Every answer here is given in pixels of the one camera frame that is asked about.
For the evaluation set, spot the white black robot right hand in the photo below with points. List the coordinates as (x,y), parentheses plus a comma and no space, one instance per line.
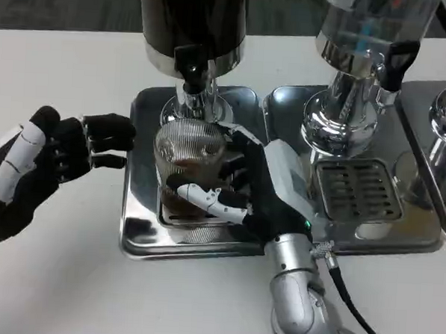
(277,200)

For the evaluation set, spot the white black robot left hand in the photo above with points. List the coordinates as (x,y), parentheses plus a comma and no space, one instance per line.
(38,187)

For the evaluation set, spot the clear ribbed glass cup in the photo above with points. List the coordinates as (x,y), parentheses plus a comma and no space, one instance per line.
(186,150)

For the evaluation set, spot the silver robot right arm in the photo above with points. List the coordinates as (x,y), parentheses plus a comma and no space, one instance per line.
(295,290)

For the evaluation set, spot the steel drip tray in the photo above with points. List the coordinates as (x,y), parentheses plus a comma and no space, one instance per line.
(416,121)
(411,221)
(138,207)

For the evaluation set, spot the black tap short lever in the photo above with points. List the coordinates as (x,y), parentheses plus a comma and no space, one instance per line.
(192,72)

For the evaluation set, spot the black tap tall lever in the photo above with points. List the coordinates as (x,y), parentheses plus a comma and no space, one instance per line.
(398,64)

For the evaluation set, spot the clear drink dispenser steel pedestal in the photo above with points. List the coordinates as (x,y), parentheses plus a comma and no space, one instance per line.
(365,25)

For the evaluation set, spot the dark drink dispenser steel pedestal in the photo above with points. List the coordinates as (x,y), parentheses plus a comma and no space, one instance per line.
(193,16)

